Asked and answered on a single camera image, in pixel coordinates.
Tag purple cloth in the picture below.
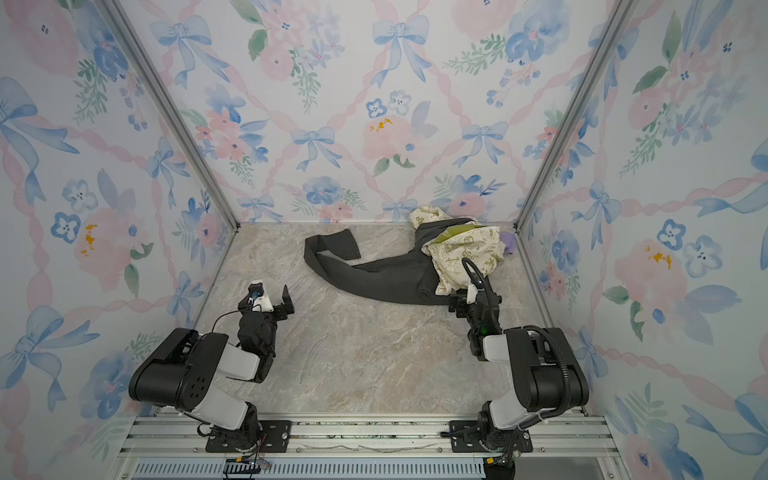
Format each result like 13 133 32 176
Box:
500 232 518 255

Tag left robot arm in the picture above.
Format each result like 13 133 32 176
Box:
129 281 295 454

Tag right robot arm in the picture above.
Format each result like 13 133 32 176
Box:
441 290 589 456

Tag cream green printed cloth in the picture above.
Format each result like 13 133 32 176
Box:
409 206 506 297

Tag dark grey trousers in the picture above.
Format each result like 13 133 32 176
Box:
304 218 469 306

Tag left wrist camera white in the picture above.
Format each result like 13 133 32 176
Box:
246 287 274 312

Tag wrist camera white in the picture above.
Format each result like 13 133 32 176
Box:
246 287 274 312
466 283 478 304

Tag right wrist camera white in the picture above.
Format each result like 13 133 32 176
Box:
466 283 478 304

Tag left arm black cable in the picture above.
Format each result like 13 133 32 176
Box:
209 308 242 335

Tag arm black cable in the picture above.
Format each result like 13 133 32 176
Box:
460 257 572 428
209 308 242 335

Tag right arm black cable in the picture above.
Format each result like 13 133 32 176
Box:
460 257 572 428

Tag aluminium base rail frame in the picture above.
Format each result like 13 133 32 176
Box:
108 409 629 479

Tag left corner aluminium post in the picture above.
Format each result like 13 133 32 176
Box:
95 0 240 231

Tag corner aluminium post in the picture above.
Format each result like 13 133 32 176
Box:
95 0 240 231
514 0 636 235

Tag right corner aluminium post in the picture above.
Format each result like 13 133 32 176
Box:
514 0 636 235

